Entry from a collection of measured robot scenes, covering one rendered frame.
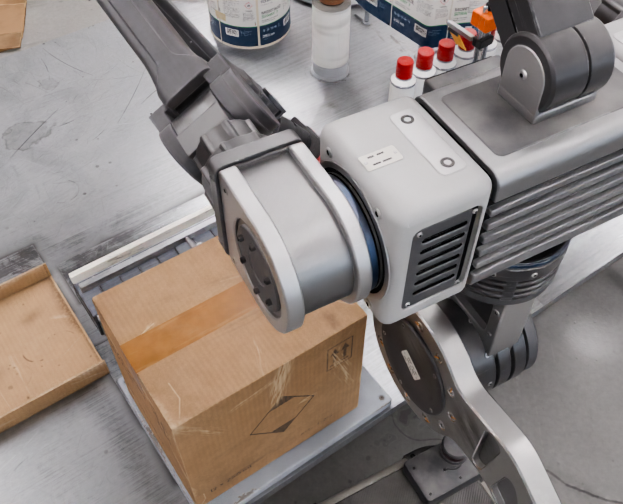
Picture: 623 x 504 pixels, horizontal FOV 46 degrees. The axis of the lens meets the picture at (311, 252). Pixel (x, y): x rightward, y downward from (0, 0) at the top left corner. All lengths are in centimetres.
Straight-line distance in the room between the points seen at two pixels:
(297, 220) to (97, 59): 142
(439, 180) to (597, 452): 174
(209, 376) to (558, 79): 56
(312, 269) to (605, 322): 198
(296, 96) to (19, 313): 75
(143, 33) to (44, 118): 101
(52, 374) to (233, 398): 48
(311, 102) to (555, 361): 116
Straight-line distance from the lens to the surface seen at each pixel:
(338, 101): 168
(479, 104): 67
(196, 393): 94
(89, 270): 136
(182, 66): 79
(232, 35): 183
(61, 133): 177
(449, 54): 152
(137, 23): 85
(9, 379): 137
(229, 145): 67
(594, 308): 253
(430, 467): 182
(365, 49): 184
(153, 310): 102
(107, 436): 127
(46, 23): 373
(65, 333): 139
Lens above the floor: 194
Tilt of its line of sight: 51 degrees down
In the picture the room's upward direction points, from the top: straight up
